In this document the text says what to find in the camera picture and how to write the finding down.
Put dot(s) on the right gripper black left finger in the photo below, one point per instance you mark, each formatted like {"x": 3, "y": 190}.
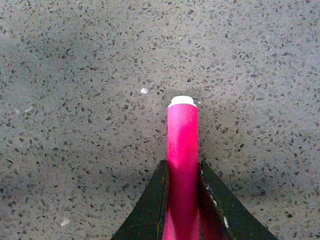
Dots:
{"x": 147, "y": 219}

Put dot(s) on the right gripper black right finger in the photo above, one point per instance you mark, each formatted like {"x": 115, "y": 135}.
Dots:
{"x": 222, "y": 215}

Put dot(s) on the pink marker pen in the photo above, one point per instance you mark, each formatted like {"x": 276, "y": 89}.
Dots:
{"x": 182, "y": 221}

